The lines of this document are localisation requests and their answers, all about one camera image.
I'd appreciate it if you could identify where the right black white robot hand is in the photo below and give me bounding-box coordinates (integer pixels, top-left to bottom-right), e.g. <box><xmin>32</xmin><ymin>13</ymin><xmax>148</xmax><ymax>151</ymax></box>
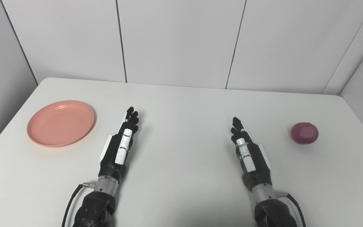
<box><xmin>231</xmin><ymin>117</ymin><xmax>272</xmax><ymax>192</ymax></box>

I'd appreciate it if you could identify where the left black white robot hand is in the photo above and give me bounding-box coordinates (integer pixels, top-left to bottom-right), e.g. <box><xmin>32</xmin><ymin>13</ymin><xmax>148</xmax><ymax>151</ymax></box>
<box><xmin>98</xmin><ymin>107</ymin><xmax>140</xmax><ymax>183</ymax></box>

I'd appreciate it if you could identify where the purple red onion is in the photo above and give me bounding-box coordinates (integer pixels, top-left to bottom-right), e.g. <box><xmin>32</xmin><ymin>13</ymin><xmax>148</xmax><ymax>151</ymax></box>
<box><xmin>291</xmin><ymin>122</ymin><xmax>319</xmax><ymax>145</ymax></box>

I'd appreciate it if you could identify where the pink round plate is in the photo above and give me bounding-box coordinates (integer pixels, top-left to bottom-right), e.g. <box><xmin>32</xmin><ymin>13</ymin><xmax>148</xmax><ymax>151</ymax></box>
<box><xmin>27</xmin><ymin>100</ymin><xmax>95</xmax><ymax>147</ymax></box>

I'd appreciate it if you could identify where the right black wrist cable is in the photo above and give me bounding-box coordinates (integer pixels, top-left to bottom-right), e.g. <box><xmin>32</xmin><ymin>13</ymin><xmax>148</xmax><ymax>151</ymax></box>
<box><xmin>280</xmin><ymin>193</ymin><xmax>307</xmax><ymax>227</ymax></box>

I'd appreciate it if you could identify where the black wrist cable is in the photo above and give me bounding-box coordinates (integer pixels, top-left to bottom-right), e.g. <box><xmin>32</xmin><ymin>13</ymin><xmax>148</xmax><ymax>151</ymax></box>
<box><xmin>280</xmin><ymin>193</ymin><xmax>307</xmax><ymax>227</ymax></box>
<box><xmin>61</xmin><ymin>182</ymin><xmax>95</xmax><ymax>227</ymax></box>

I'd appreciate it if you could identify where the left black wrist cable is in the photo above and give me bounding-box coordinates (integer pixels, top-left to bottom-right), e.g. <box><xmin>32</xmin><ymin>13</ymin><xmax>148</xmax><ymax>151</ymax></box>
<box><xmin>61</xmin><ymin>182</ymin><xmax>95</xmax><ymax>227</ymax></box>

